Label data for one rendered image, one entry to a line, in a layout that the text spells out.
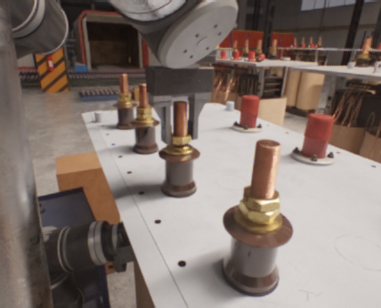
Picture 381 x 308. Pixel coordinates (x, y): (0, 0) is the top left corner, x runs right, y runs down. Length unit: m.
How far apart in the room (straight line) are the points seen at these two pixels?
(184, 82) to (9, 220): 0.39
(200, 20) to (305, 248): 0.39
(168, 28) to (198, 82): 0.27
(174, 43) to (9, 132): 0.33
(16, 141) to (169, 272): 0.33
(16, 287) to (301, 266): 0.47
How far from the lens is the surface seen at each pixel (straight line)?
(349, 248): 0.55
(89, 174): 1.84
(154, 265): 0.44
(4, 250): 0.56
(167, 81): 0.51
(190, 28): 0.29
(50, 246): 0.72
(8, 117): 0.52
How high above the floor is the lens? 1.67
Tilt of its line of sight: 22 degrees down
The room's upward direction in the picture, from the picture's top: 2 degrees clockwise
